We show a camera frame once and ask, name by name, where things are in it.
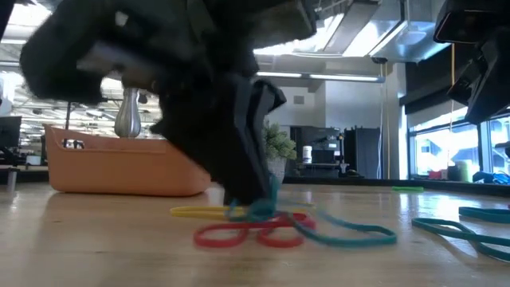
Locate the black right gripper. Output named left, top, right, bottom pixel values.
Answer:
left=433, top=0, right=510, bottom=125

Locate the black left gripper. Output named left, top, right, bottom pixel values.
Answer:
left=119, top=0, right=320, bottom=205

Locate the yellow rubber band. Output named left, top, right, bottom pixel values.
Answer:
left=170, top=205, right=245, bottom=222

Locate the red rubber band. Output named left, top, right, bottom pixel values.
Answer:
left=193, top=212, right=318, bottom=250

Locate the teal rubber band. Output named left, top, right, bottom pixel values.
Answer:
left=226, top=175, right=398, bottom=248
left=457, top=206, right=510, bottom=224
left=411, top=218, right=510, bottom=264

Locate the orange plastic bin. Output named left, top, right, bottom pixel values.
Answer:
left=42, top=123, right=212, bottom=198

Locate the green plant in grey pot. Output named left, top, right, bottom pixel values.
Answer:
left=261, top=119, right=298, bottom=185

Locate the window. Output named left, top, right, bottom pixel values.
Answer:
left=408, top=103, right=510, bottom=181

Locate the green container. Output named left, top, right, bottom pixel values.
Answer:
left=453, top=160, right=471, bottom=183

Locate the blue bag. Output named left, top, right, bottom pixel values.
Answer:
left=472, top=170, right=510, bottom=185

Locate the black cabinet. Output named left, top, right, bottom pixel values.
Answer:
left=343, top=125, right=383, bottom=180

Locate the computer monitor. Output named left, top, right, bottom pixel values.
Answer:
left=0, top=115, right=23, bottom=149

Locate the black aluminium table frame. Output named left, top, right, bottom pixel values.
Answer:
left=278, top=175, right=510, bottom=197

